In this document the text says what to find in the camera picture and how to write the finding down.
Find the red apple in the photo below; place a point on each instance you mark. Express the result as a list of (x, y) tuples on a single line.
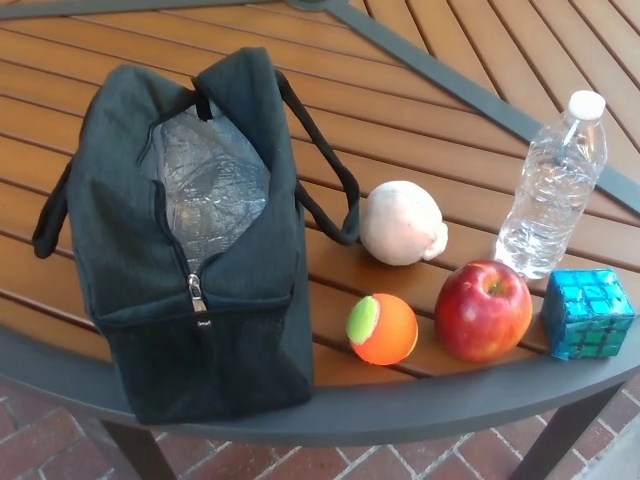
[(480, 315)]

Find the clear plastic water bottle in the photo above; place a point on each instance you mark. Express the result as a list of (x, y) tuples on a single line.
[(550, 200)]

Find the blue foil rubik cube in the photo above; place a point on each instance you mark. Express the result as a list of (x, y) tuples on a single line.
[(585, 315)]

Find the cream round soft toy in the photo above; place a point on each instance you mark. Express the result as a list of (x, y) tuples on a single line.
[(400, 225)]

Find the orange and green tennis ball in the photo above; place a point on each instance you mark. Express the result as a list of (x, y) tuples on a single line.
[(390, 335)]

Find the dark grey insulated lunch bag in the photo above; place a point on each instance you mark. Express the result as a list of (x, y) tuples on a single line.
[(125, 200)]

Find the dark metal table leg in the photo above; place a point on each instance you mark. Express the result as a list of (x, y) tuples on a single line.
[(560, 440), (140, 455)]

